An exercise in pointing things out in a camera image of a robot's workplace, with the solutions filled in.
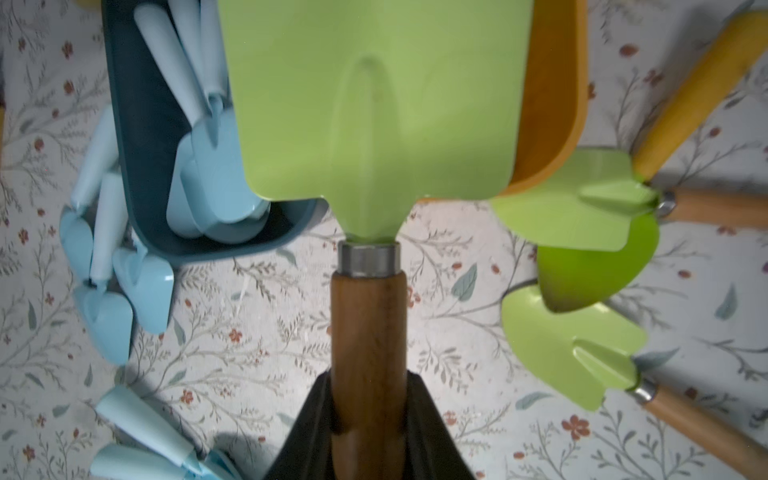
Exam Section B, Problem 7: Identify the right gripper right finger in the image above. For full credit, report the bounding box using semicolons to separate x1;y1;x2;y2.
405;372;474;480

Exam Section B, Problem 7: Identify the green shovel under pile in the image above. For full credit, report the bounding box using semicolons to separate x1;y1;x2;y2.
537;187;767;313

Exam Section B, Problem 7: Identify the light blue shovel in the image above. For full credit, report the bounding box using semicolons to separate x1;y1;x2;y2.
133;1;270;238
96;386;241;479
59;104;133;365

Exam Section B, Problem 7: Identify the light blue shovel beside box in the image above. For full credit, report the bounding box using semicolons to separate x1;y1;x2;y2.
59;104;133;365

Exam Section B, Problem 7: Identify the yellow storage box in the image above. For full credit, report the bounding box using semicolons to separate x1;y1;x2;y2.
501;0;588;196

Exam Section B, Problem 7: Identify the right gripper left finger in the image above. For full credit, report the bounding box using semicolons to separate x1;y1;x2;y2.
264;371;334;480

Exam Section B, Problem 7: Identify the green shovel wooden handle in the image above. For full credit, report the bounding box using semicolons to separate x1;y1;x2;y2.
501;282;767;479

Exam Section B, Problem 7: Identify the green shovel yellow handle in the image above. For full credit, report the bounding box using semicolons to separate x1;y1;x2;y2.
490;9;767;251

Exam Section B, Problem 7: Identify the light blue shovel crossing front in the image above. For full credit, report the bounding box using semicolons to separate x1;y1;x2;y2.
90;444;195;480

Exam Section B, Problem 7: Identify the teal storage box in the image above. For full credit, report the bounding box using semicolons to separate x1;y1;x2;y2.
101;1;328;266

